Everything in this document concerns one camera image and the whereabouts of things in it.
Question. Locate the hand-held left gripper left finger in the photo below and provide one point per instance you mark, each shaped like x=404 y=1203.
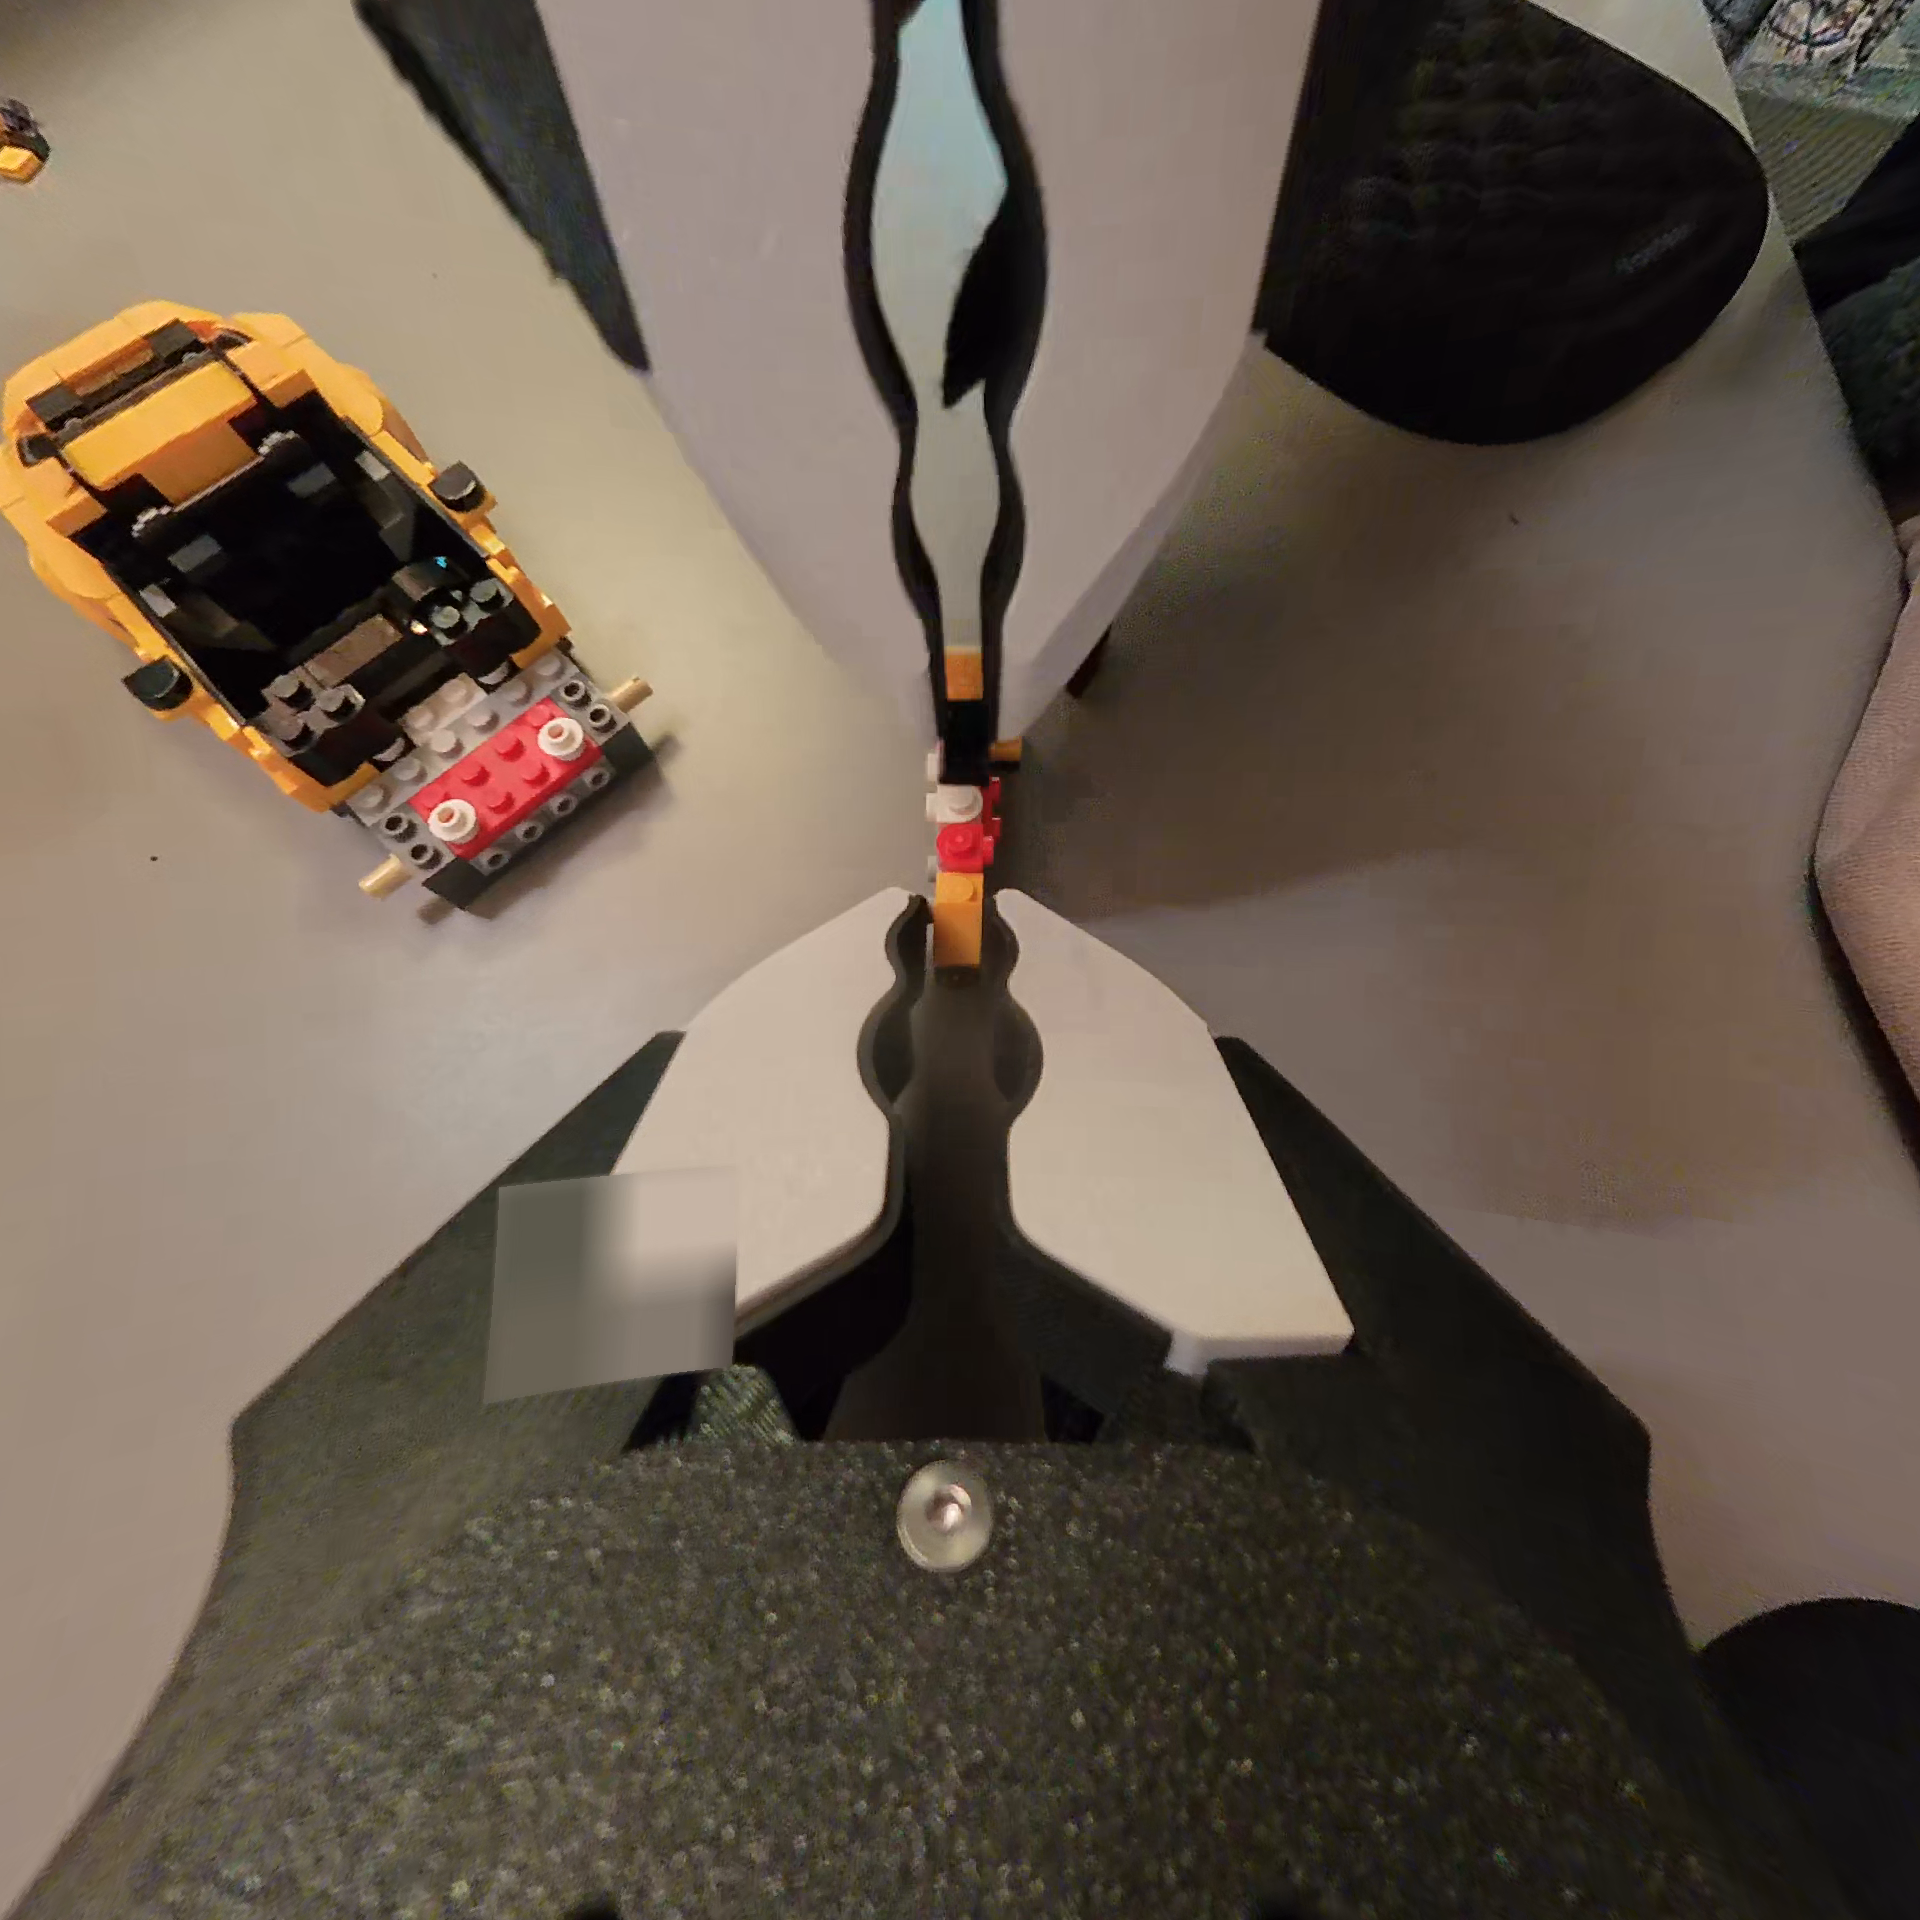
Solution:
x=780 y=1080

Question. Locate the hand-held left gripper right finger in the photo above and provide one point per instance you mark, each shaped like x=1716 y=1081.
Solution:
x=1156 y=1170

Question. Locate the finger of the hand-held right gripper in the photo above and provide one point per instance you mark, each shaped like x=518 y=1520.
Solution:
x=735 y=299
x=1141 y=299

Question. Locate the red white orange lego strip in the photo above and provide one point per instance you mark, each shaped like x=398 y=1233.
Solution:
x=961 y=849

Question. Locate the orange lego car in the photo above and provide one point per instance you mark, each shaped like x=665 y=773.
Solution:
x=495 y=779

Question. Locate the small orange black lego assembly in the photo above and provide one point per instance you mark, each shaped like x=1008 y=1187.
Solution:
x=18 y=146

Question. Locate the person's black fleece jacket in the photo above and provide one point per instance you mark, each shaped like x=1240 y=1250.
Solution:
x=1868 y=345

